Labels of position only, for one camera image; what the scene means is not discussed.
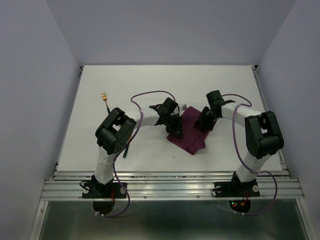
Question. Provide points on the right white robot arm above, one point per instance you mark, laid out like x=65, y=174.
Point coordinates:
x=263, y=139

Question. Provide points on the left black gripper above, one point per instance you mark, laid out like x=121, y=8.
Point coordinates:
x=176, y=131

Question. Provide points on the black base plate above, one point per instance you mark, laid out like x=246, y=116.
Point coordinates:
x=111, y=191
x=227, y=189

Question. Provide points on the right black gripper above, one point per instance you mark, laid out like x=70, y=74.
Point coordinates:
x=207, y=126

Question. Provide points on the purple cloth napkin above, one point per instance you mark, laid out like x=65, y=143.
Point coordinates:
x=193, y=139

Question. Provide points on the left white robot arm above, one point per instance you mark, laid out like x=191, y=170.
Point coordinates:
x=116, y=131

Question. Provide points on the gold knife dark handle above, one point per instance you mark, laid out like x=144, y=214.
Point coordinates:
x=125, y=153

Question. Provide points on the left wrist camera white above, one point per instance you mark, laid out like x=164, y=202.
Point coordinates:
x=182, y=107

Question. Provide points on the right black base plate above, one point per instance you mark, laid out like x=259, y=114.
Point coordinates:
x=227, y=189

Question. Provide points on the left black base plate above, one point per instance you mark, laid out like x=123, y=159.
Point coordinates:
x=111, y=191

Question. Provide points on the gold fork dark handle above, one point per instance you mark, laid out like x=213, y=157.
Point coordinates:
x=105, y=99

